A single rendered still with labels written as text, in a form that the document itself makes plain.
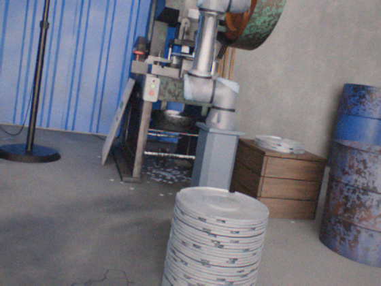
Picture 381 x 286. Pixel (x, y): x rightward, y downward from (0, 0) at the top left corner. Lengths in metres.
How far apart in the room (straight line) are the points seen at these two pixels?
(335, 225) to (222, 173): 0.55
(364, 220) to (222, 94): 0.82
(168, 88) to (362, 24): 2.93
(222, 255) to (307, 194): 1.15
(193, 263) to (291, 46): 3.35
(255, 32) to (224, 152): 0.97
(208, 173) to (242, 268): 0.72
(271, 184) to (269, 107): 2.16
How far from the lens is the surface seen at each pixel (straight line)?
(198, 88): 1.76
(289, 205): 2.16
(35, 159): 2.55
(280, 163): 2.06
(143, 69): 2.27
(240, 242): 1.12
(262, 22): 2.45
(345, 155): 1.82
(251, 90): 4.03
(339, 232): 1.87
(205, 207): 1.16
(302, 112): 4.35
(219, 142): 1.77
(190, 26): 2.52
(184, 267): 1.17
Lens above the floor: 0.65
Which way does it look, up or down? 6 degrees down
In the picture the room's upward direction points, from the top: 10 degrees clockwise
